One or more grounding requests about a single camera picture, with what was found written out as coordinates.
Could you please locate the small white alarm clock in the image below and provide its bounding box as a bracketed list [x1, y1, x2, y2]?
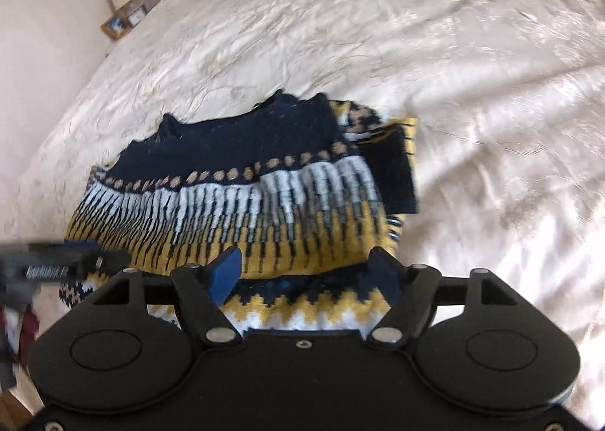
[127, 3, 149, 28]

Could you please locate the bed with white bedspread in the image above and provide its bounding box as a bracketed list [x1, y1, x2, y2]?
[0, 0, 605, 417]

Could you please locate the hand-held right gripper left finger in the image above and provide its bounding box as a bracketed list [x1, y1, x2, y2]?
[90, 247, 242, 349]

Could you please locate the dark red cloth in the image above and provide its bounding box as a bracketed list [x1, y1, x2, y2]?
[0, 303, 41, 389]

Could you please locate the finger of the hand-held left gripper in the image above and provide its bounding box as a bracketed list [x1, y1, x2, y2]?
[66, 241, 131, 279]

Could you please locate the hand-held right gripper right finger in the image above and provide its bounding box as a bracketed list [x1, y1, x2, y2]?
[368, 247, 519, 347]

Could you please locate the navy yellow patterned knit sweater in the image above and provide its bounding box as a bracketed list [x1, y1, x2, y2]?
[59, 90, 420, 333]

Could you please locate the wooden photo frame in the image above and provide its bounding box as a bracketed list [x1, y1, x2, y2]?
[99, 10, 132, 41]

